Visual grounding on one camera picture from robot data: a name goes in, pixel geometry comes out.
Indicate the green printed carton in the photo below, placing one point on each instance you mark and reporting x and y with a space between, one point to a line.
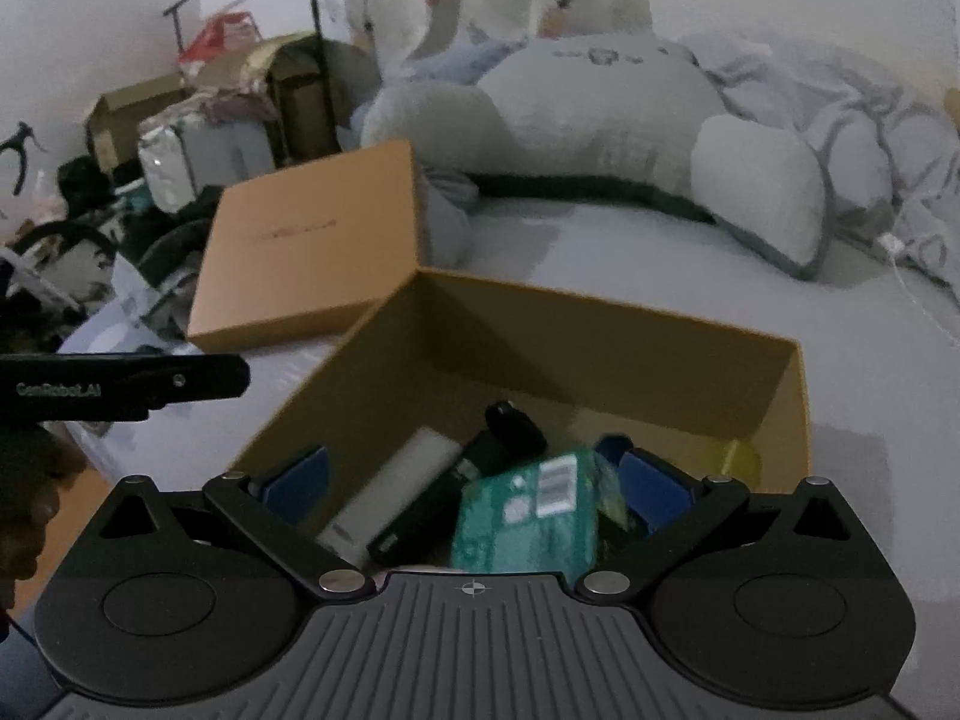
556 516

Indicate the black garment pile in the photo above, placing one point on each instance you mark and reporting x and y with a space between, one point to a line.
158 245

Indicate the brown cardboard box pile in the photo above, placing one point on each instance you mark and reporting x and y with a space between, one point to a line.
301 88

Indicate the red white plastic bag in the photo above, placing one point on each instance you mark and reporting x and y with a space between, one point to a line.
231 30

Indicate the black blue flat device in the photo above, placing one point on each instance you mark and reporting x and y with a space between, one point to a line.
611 449

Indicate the grey crumpled duvet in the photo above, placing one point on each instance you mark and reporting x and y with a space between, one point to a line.
890 155

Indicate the orange box lid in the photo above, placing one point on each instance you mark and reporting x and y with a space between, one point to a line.
304 252

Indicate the black cylindrical bottle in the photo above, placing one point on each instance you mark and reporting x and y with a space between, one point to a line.
422 534

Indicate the yellow transparent pouch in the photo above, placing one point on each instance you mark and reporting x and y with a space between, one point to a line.
737 459

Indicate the orange cardboard box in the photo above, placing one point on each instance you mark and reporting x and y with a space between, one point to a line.
442 347

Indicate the light blue blanket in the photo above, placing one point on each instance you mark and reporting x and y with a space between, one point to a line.
461 64

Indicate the white remote control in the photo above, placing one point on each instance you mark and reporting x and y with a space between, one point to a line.
365 519

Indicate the grey crumpled garment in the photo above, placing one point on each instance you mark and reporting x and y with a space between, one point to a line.
449 197

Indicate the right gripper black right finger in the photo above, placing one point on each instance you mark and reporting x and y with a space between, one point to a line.
764 599

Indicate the silver foil bag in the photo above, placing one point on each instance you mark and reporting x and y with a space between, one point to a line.
189 154

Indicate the grey green backrest pillow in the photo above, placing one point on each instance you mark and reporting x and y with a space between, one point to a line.
615 115

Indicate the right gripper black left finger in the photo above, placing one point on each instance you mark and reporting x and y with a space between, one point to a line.
171 597

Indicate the black clothes rack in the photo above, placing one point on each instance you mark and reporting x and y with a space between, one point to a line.
300 22

